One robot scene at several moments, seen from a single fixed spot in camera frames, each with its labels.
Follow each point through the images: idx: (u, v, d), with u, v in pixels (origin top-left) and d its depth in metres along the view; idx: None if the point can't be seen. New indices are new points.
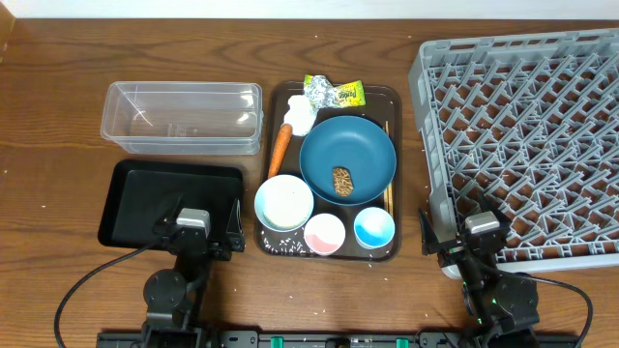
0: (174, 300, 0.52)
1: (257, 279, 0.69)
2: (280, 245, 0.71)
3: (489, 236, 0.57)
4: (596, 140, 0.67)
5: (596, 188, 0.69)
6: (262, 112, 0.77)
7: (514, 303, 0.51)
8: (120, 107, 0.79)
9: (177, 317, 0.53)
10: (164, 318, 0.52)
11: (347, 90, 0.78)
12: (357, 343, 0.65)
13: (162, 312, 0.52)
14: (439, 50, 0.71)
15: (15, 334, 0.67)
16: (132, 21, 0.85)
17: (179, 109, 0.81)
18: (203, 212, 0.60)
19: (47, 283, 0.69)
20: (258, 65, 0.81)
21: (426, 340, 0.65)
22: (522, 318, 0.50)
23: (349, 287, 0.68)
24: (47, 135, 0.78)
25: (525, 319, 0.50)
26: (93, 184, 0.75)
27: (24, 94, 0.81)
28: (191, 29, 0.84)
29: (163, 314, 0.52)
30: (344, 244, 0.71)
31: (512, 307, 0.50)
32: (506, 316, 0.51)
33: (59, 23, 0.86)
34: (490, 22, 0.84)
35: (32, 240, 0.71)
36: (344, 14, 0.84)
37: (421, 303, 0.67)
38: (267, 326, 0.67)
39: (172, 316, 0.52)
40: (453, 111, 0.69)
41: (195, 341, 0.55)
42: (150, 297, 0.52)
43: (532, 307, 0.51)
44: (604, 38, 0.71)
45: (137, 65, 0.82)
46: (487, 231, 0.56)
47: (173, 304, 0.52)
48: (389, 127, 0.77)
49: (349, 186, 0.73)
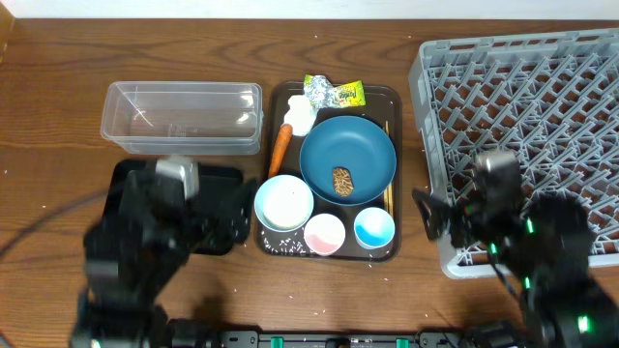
0: (123, 251, 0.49)
1: (257, 279, 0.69)
2: (280, 245, 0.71)
3: (511, 176, 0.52)
4: (596, 140, 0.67)
5: (596, 188, 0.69)
6: (262, 112, 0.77)
7: (552, 224, 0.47)
8: (120, 107, 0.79)
9: (123, 274, 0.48)
10: (108, 293, 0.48)
11: (347, 91, 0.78)
12: (357, 343, 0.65)
13: (106, 283, 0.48)
14: (439, 50, 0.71)
15: (15, 334, 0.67)
16: (132, 21, 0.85)
17: (178, 109, 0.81)
18: (181, 167, 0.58)
19: (47, 283, 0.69)
20: (258, 66, 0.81)
21: (426, 340, 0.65)
22: (571, 241, 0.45)
23: (349, 287, 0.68)
24: (46, 134, 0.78)
25: (576, 247, 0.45)
26: (93, 184, 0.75)
27: (23, 95, 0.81)
28: (191, 29, 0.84)
29: (114, 283, 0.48)
30: (344, 244, 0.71)
31: (556, 232, 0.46)
32: (554, 246, 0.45)
33: (58, 22, 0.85)
34: (489, 22, 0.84)
35: (32, 241, 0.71)
36: (344, 14, 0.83)
37: (421, 303, 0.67)
38: (267, 326, 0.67)
39: (117, 275, 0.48)
40: (454, 111, 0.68)
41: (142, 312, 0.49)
42: (93, 245, 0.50)
43: (579, 228, 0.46)
44: (604, 38, 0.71)
45: (136, 65, 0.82)
46: (506, 170, 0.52)
47: (117, 255, 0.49)
48: (389, 126, 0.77)
49: (349, 186, 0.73)
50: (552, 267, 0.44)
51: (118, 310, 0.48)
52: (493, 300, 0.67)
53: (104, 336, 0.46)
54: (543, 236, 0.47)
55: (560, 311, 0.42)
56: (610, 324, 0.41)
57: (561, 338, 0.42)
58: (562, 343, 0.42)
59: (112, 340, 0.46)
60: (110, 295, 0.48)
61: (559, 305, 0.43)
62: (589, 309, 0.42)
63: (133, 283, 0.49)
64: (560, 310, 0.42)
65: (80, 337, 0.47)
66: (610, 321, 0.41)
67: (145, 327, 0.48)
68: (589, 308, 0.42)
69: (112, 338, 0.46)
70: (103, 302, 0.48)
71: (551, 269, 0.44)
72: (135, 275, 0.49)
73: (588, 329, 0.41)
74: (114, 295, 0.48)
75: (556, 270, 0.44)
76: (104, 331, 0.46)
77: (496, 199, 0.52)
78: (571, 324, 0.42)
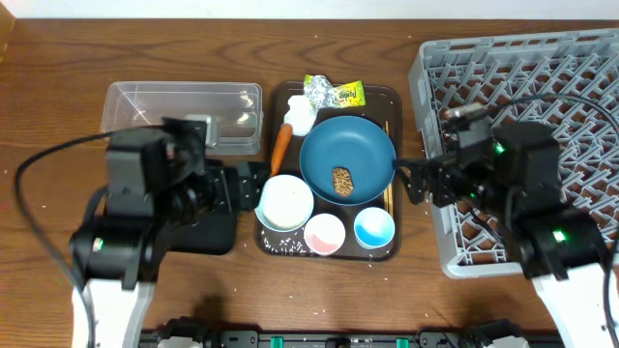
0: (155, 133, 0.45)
1: (257, 279, 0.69)
2: (280, 245, 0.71)
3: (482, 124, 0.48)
4: (596, 140, 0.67)
5: (596, 188, 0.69)
6: (262, 112, 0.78)
7: (520, 140, 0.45)
8: (121, 107, 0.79)
9: (148, 160, 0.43)
10: (125, 195, 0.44)
11: (347, 90, 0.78)
12: (357, 343, 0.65)
13: (118, 187, 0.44)
14: (439, 50, 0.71)
15: (16, 333, 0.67)
16: (132, 21, 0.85)
17: (179, 109, 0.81)
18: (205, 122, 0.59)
19: (47, 283, 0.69)
20: (258, 66, 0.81)
21: (426, 340, 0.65)
22: (538, 154, 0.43)
23: (349, 287, 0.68)
24: (47, 134, 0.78)
25: (545, 159, 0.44)
26: (93, 184, 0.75)
27: (23, 95, 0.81)
28: (191, 29, 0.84)
29: (132, 177, 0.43)
30: (344, 244, 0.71)
31: (523, 145, 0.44)
32: (520, 163, 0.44)
33: (58, 23, 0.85)
34: (490, 22, 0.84)
35: (32, 240, 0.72)
36: (344, 15, 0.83)
37: (421, 303, 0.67)
38: (267, 326, 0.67)
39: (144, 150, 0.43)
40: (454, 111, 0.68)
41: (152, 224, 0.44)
42: (119, 135, 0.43)
43: (547, 142, 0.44)
44: (604, 38, 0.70)
45: (137, 65, 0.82)
46: (476, 113, 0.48)
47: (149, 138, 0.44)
48: (389, 127, 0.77)
49: (349, 186, 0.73)
50: (525, 187, 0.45)
51: (129, 218, 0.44)
52: (492, 300, 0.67)
53: (109, 239, 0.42)
54: (509, 157, 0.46)
55: (538, 229, 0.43)
56: (582, 236, 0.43)
57: (540, 253, 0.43)
58: (542, 260, 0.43)
59: (113, 244, 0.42)
60: (123, 196, 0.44)
61: (534, 222, 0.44)
62: (562, 222, 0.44)
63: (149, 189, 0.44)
64: (535, 225, 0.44)
65: (82, 234, 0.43)
66: (582, 234, 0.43)
67: (149, 234, 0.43)
68: (562, 222, 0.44)
69: (114, 243, 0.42)
70: (115, 206, 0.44)
71: (524, 188, 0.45)
72: (156, 182, 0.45)
73: (565, 240, 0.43)
74: (130, 198, 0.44)
75: (528, 187, 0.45)
76: (108, 235, 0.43)
77: (467, 149, 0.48)
78: (549, 239, 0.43)
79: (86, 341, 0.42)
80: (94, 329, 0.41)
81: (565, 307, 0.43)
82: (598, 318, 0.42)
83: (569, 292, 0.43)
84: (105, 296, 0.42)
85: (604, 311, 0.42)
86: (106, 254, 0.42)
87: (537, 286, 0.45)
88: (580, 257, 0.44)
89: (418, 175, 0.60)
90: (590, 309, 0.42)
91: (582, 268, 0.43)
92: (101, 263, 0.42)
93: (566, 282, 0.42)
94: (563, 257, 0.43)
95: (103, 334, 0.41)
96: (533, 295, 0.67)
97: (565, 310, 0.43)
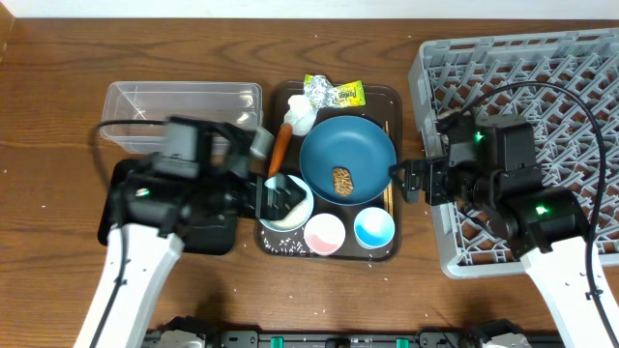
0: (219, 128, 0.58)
1: (256, 279, 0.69)
2: (280, 245, 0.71)
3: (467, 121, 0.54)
4: (596, 140, 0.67)
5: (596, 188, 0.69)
6: (262, 112, 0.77)
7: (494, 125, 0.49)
8: (120, 107, 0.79)
9: (198, 137, 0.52)
10: (174, 159, 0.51)
11: (347, 90, 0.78)
12: (357, 343, 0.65)
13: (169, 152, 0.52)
14: (438, 50, 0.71)
15: (16, 333, 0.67)
16: (132, 20, 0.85)
17: (179, 109, 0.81)
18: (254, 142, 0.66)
19: (46, 283, 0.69)
20: (258, 66, 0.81)
21: (426, 340, 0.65)
22: (512, 134, 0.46)
23: (349, 287, 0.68)
24: (46, 134, 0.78)
25: (521, 139, 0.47)
26: (93, 184, 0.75)
27: (23, 95, 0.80)
28: (191, 28, 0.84)
29: (183, 144, 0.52)
30: (344, 244, 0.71)
31: (497, 129, 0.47)
32: (498, 144, 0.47)
33: (58, 22, 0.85)
34: (490, 22, 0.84)
35: (32, 240, 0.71)
36: (344, 14, 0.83)
37: (421, 303, 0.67)
38: (267, 326, 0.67)
39: (197, 129, 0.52)
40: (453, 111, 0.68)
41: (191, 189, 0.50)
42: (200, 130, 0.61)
43: (520, 125, 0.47)
44: (604, 38, 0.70)
45: (136, 65, 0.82)
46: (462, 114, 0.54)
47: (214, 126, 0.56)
48: (389, 126, 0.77)
49: (349, 186, 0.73)
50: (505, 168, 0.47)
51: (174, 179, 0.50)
52: (492, 300, 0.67)
53: (155, 190, 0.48)
54: (488, 141, 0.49)
55: (520, 205, 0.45)
56: (565, 209, 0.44)
57: (523, 224, 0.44)
58: (526, 233, 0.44)
59: (158, 197, 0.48)
60: (169, 161, 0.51)
61: (515, 199, 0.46)
62: (545, 198, 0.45)
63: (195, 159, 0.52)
64: (519, 203, 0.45)
65: (131, 186, 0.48)
66: (565, 207, 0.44)
67: (190, 193, 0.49)
68: (544, 198, 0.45)
69: (159, 196, 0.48)
70: (164, 169, 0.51)
71: (506, 169, 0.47)
72: (199, 157, 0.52)
73: (547, 213, 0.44)
74: (177, 163, 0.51)
75: (509, 167, 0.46)
76: (156, 188, 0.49)
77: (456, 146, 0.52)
78: (531, 213, 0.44)
79: (114, 278, 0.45)
80: (126, 267, 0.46)
81: (549, 280, 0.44)
82: (581, 287, 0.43)
83: (552, 263, 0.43)
84: (142, 239, 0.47)
85: (587, 279, 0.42)
86: (146, 206, 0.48)
87: (525, 264, 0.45)
88: (566, 230, 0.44)
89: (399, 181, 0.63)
90: (574, 280, 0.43)
91: (564, 240, 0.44)
92: (142, 210, 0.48)
93: (548, 253, 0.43)
94: (546, 230, 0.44)
95: (132, 274, 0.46)
96: (533, 295, 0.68)
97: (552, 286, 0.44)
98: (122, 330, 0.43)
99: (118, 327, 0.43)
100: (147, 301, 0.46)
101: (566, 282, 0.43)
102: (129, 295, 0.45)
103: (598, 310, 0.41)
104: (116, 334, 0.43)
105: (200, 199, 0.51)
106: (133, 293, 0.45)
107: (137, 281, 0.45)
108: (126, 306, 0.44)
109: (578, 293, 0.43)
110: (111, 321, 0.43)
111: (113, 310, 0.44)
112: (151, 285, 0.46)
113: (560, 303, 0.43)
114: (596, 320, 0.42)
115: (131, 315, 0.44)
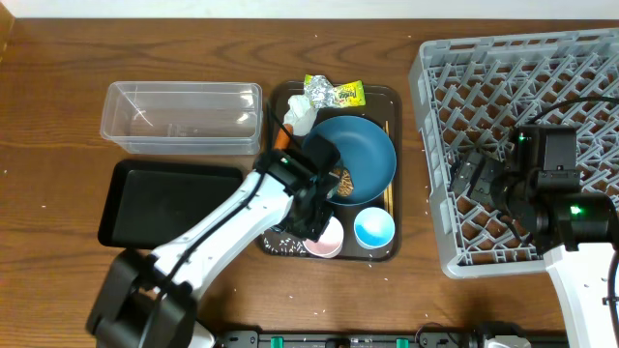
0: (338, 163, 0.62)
1: (257, 279, 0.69)
2: (280, 245, 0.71)
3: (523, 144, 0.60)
4: (596, 140, 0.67)
5: (596, 188, 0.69)
6: (262, 112, 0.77)
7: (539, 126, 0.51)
8: (120, 107, 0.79)
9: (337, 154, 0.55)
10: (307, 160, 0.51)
11: (347, 90, 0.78)
12: (357, 343, 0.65)
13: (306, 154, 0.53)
14: (439, 50, 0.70)
15: (16, 333, 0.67)
16: (132, 20, 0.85)
17: (179, 110, 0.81)
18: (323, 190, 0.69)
19: (47, 283, 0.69)
20: (258, 66, 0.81)
21: (426, 340, 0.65)
22: (554, 136, 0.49)
23: (350, 287, 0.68)
24: (47, 134, 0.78)
25: (561, 142, 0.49)
26: (92, 184, 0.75)
27: (23, 95, 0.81)
28: (191, 29, 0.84)
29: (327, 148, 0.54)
30: (344, 244, 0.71)
31: (542, 130, 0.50)
32: (540, 145, 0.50)
33: (58, 22, 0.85)
34: (490, 22, 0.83)
35: (32, 241, 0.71)
36: (344, 14, 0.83)
37: (421, 303, 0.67)
38: (267, 326, 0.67)
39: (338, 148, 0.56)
40: (453, 110, 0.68)
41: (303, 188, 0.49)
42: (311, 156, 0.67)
43: (565, 130, 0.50)
44: (604, 38, 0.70)
45: (137, 65, 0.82)
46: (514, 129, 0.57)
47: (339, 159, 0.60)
48: (389, 126, 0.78)
49: (349, 186, 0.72)
50: (543, 167, 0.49)
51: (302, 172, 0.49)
52: (492, 300, 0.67)
53: (293, 164, 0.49)
54: (532, 141, 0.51)
55: (553, 201, 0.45)
56: (603, 214, 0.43)
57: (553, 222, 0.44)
58: (555, 230, 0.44)
59: (293, 169, 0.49)
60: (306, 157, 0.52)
61: (548, 195, 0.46)
62: (579, 199, 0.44)
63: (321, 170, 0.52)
64: (554, 201, 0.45)
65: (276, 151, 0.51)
66: (602, 212, 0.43)
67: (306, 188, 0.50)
68: (578, 199, 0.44)
69: (292, 170, 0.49)
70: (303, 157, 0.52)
71: (543, 170, 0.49)
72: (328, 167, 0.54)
73: (580, 213, 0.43)
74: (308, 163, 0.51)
75: (546, 167, 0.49)
76: (293, 164, 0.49)
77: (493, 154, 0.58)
78: (564, 210, 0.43)
79: (240, 201, 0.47)
80: (252, 199, 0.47)
81: (568, 276, 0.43)
82: (601, 292, 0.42)
83: (575, 262, 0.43)
84: (272, 188, 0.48)
85: (606, 284, 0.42)
86: (282, 169, 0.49)
87: (547, 260, 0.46)
88: (598, 235, 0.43)
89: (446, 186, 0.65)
90: (594, 283, 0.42)
91: (594, 244, 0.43)
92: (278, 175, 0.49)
93: (574, 253, 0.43)
94: (576, 231, 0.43)
95: (257, 206, 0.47)
96: (533, 295, 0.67)
97: (574, 282, 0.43)
98: (231, 240, 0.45)
99: (226, 240, 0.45)
100: (250, 234, 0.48)
101: (584, 283, 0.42)
102: (246, 220, 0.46)
103: (612, 317, 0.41)
104: (225, 242, 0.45)
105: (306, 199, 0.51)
106: (250, 221, 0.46)
107: (254, 216, 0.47)
108: (241, 228, 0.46)
109: (597, 297, 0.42)
110: (224, 230, 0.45)
111: (228, 222, 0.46)
112: (262, 222, 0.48)
113: (574, 300, 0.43)
114: (607, 329, 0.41)
115: (238, 238, 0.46)
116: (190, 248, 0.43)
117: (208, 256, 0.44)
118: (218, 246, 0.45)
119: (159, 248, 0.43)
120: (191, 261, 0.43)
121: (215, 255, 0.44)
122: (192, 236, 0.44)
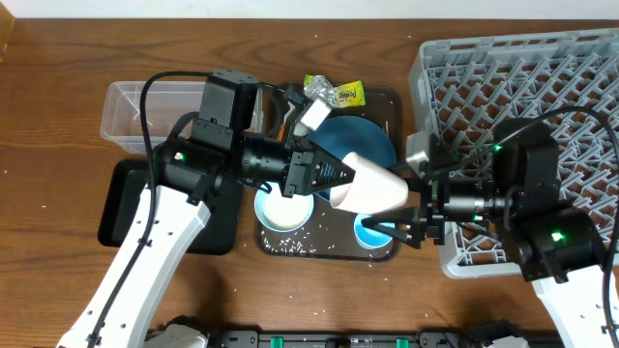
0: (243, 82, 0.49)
1: (257, 278, 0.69)
2: (280, 245, 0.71)
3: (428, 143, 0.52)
4: (596, 140, 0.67)
5: (596, 188, 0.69)
6: (262, 112, 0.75)
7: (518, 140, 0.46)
8: (120, 107, 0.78)
9: (239, 95, 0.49)
10: (211, 124, 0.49)
11: (347, 90, 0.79)
12: (357, 343, 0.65)
13: (207, 114, 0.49)
14: (439, 50, 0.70)
15: (15, 333, 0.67)
16: (132, 21, 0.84)
17: (178, 110, 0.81)
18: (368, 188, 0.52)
19: (47, 283, 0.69)
20: (258, 66, 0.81)
21: (426, 340, 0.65)
22: (536, 154, 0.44)
23: (349, 287, 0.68)
24: (46, 135, 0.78)
25: (544, 160, 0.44)
26: (92, 184, 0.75)
27: (22, 95, 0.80)
28: (191, 29, 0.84)
29: (214, 101, 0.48)
30: (344, 244, 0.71)
31: (521, 145, 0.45)
32: (520, 161, 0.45)
33: (57, 22, 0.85)
34: (490, 22, 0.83)
35: (31, 241, 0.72)
36: (344, 14, 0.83)
37: (421, 303, 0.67)
38: (267, 326, 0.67)
39: (232, 87, 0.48)
40: (411, 135, 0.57)
41: (216, 164, 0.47)
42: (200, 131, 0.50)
43: (548, 142, 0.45)
44: (604, 38, 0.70)
45: (136, 65, 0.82)
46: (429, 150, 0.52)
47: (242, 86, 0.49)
48: (389, 126, 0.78)
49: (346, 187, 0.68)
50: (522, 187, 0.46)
51: (211, 145, 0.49)
52: (492, 301, 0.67)
53: (190, 157, 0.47)
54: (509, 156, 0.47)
55: (535, 230, 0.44)
56: (581, 238, 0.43)
57: (540, 256, 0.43)
58: (541, 262, 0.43)
59: (192, 164, 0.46)
60: (203, 129, 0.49)
61: (528, 222, 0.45)
62: (560, 224, 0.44)
63: (233, 123, 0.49)
64: (537, 230, 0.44)
65: (167, 149, 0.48)
66: (581, 233, 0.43)
67: (223, 165, 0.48)
68: (559, 223, 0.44)
69: (192, 162, 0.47)
70: (199, 133, 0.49)
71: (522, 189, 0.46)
72: (235, 120, 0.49)
73: (563, 240, 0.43)
74: (215, 128, 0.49)
75: (528, 188, 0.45)
76: (191, 153, 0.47)
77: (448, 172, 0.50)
78: (547, 241, 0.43)
79: (138, 240, 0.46)
80: (152, 228, 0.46)
81: (563, 310, 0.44)
82: (599, 320, 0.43)
83: (569, 292, 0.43)
84: (171, 199, 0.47)
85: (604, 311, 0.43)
86: (179, 170, 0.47)
87: (538, 289, 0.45)
88: (582, 256, 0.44)
89: (421, 228, 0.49)
90: (589, 313, 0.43)
91: (582, 269, 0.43)
92: (175, 175, 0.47)
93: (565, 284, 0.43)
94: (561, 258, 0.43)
95: (159, 238, 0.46)
96: (532, 295, 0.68)
97: (570, 312, 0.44)
98: (143, 286, 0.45)
99: (136, 290, 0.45)
100: (166, 269, 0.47)
101: (581, 314, 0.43)
102: (149, 258, 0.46)
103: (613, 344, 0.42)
104: (136, 292, 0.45)
105: (232, 166, 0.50)
106: (158, 254, 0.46)
107: (159, 246, 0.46)
108: (147, 269, 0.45)
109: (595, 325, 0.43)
110: (130, 283, 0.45)
111: (132, 274, 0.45)
112: (174, 248, 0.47)
113: (574, 333, 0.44)
114: None
115: (149, 283, 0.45)
116: (95, 329, 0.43)
117: (122, 323, 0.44)
118: (129, 308, 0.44)
119: (63, 339, 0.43)
120: (101, 340, 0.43)
121: (129, 318, 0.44)
122: (97, 308, 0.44)
